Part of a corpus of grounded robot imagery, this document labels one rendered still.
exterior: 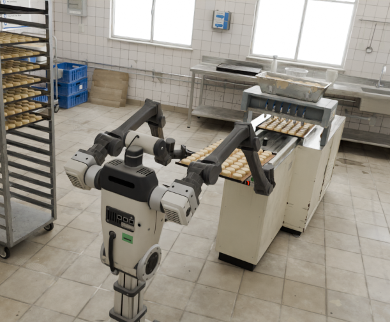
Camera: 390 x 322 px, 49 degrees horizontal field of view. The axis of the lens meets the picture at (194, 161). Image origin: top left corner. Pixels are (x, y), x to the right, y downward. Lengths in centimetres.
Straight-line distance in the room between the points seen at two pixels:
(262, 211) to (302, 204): 73
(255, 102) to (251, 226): 110
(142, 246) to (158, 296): 135
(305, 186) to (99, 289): 181
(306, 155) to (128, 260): 217
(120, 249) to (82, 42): 616
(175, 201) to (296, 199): 233
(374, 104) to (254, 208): 350
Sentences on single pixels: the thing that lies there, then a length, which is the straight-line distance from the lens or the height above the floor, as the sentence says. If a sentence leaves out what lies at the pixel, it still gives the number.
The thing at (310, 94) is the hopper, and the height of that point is 125.
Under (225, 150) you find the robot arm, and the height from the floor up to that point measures 133.
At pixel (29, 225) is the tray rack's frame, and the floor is 15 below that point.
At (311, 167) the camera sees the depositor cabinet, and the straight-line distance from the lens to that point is 360.
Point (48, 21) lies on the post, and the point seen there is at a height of 163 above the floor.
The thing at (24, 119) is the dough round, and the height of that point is 97.
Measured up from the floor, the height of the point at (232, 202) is 53.
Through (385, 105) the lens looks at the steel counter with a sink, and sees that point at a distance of 626.
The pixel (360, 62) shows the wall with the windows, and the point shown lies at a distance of 675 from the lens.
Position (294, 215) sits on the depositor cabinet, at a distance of 379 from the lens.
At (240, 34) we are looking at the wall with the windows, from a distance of 677.
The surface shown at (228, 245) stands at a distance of 329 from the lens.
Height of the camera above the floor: 191
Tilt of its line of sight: 22 degrees down
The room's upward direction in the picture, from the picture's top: 6 degrees clockwise
